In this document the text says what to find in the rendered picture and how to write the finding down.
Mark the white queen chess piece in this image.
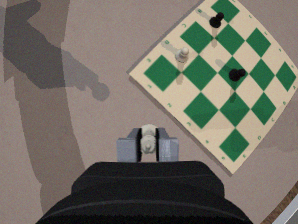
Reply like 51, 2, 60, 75
141, 124, 158, 155

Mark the white pawn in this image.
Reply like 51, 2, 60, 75
176, 47, 189, 62

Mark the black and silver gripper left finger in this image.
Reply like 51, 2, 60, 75
116, 128, 142, 162

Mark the black pawn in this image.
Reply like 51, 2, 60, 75
229, 69, 246, 81
209, 12, 224, 28

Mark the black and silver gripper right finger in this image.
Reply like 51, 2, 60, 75
156, 128, 179, 162

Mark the green and cream chessboard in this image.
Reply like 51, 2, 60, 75
129, 0, 298, 174

